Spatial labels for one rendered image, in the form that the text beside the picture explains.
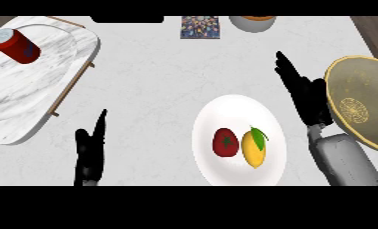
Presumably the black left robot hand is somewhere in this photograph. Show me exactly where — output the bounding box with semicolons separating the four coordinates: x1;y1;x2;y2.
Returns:
73;108;110;183

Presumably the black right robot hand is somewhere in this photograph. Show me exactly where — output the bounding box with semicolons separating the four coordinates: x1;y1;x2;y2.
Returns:
274;50;336;128

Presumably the gold patterned bowl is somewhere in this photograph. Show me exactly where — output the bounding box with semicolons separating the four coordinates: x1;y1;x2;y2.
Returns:
324;55;378;151

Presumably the yellow lemon with green leaf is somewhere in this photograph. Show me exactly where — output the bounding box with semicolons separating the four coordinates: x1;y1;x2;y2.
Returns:
241;126;271;170

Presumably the white oval plate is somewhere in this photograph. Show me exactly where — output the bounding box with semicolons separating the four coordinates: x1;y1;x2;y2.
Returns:
191;94;289;186

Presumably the brown wooden board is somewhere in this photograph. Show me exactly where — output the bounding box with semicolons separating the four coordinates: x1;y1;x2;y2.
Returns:
351;16;378;57

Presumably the grey pot with orange contents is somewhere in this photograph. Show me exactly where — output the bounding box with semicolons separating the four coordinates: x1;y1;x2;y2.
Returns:
228;16;278;34

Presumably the white marble tray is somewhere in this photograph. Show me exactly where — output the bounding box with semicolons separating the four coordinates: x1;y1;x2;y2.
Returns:
0;16;102;146

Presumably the colourful patterned box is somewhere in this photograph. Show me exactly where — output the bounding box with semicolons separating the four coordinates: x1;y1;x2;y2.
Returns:
179;16;222;40

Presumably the red can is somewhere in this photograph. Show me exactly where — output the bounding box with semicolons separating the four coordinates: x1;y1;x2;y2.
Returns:
0;28;42;65

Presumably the black flat appliance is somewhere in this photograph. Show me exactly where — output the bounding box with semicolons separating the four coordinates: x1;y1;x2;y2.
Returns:
91;16;166;24

